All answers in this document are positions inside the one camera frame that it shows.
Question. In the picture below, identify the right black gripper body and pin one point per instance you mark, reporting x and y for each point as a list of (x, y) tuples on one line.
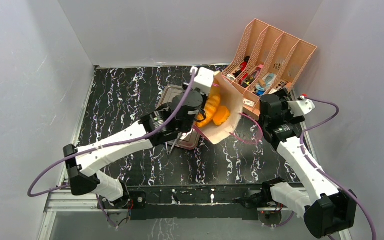
[(278, 96)]

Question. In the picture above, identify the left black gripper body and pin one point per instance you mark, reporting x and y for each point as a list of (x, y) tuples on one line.
[(187, 127)]

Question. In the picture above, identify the orange fake croissant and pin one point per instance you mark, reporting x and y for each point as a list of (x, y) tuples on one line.
[(212, 104)]

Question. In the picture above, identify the pink paper bag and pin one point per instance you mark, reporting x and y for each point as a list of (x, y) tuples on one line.
[(232, 99)]

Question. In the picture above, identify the round orange fake bun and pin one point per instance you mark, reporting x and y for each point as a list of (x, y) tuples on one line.
[(221, 115)]

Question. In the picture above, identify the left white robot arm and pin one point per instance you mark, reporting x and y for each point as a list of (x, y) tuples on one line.
[(165, 124)]

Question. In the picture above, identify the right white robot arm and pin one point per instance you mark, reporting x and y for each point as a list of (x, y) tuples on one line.
[(325, 208)]

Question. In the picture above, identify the blue tape roll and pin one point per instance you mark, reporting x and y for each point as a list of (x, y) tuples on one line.
[(268, 80)]

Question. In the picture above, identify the small white packet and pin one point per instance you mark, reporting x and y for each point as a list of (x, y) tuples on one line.
[(249, 103)]

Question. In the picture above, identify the pink capped dark bottle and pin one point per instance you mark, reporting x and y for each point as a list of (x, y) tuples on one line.
[(250, 78)]

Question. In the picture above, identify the pink desk file organizer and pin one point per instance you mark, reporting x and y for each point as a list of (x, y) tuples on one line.
[(280, 53)]

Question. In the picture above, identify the red black bottle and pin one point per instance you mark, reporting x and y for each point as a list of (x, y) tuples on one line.
[(241, 67)]

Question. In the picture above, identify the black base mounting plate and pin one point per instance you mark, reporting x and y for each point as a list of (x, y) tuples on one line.
[(236, 201)]

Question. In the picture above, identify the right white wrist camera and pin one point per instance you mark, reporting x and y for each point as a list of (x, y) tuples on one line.
[(301, 107)]

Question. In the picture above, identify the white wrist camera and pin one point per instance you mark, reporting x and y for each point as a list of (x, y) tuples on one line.
[(301, 107), (203, 80)]

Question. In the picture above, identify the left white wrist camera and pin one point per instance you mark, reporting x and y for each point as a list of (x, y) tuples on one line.
[(203, 80)]

